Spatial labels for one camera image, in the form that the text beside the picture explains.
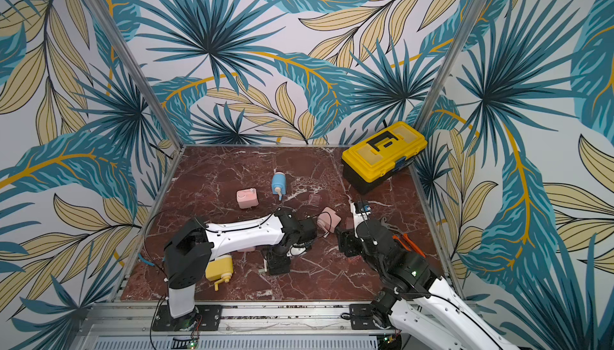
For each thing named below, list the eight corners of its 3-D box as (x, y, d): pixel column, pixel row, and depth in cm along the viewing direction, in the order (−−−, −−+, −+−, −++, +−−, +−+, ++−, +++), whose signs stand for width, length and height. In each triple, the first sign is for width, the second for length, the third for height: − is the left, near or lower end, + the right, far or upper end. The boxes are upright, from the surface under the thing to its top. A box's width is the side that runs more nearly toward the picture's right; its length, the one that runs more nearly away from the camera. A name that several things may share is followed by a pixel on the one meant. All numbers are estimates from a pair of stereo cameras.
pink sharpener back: (238, 209, 100) (234, 199, 94) (241, 197, 103) (237, 188, 97) (258, 209, 100) (255, 200, 94) (260, 198, 103) (257, 188, 98)
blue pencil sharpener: (271, 200, 103) (270, 190, 97) (273, 181, 109) (272, 172, 103) (285, 200, 103) (284, 191, 97) (286, 181, 109) (285, 172, 103)
